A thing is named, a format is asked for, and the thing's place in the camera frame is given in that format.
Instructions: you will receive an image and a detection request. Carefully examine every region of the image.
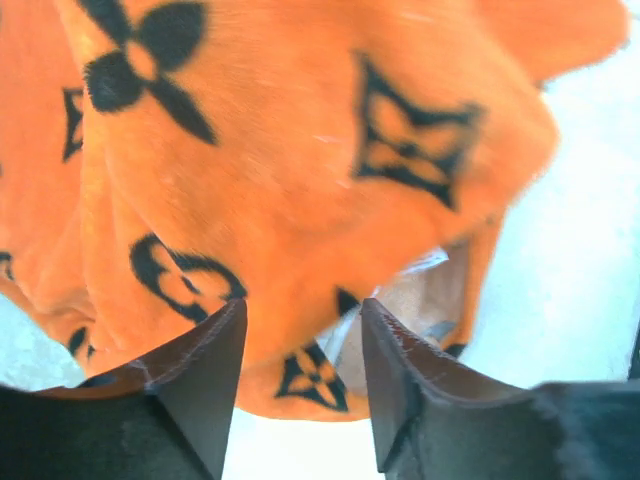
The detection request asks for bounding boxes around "orange patterned pillowcase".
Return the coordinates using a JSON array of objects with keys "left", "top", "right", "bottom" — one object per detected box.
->
[{"left": 1, "top": 1, "right": 631, "bottom": 422}]

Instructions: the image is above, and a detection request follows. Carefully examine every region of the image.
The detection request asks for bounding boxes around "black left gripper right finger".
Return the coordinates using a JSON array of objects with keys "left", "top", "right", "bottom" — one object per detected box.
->
[{"left": 361, "top": 299, "right": 639, "bottom": 480}]

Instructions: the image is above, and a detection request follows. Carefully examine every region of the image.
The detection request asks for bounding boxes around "white pillow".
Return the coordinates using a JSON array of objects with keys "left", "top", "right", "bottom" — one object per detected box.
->
[{"left": 316, "top": 242, "right": 468, "bottom": 395}]

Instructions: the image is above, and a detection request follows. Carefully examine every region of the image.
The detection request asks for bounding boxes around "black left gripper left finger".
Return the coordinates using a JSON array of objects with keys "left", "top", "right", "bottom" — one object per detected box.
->
[{"left": 1, "top": 300, "right": 247, "bottom": 479}]

